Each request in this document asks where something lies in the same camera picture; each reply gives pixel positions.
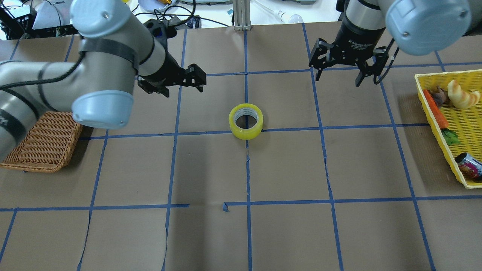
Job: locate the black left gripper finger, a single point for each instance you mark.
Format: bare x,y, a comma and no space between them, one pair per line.
160,90
199,87

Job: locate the brown wicker basket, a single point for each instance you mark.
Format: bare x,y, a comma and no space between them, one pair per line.
48,146

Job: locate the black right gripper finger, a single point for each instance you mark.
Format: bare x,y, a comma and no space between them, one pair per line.
318,74
363,73

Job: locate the yellow toy croissant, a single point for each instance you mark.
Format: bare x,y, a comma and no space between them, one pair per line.
460,98

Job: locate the yellow tape roll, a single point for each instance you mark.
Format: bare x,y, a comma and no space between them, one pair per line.
242,110

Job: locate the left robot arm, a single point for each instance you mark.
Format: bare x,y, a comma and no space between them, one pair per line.
97,89

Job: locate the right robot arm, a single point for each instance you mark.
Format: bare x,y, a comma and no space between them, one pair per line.
415,27

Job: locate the aluminium frame post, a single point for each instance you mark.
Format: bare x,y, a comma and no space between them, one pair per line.
242,15

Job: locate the orange toy carrot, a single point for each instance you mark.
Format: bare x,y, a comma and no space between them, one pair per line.
449,136

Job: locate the small dark can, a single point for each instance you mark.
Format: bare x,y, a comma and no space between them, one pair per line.
470,166

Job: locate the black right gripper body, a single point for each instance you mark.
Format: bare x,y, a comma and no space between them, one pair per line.
353,37

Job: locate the yellow plastic basket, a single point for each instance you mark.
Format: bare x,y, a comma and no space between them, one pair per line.
465,123

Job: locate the blue bowl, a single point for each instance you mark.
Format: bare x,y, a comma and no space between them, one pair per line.
159,5

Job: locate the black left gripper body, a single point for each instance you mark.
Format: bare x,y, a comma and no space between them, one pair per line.
168,70

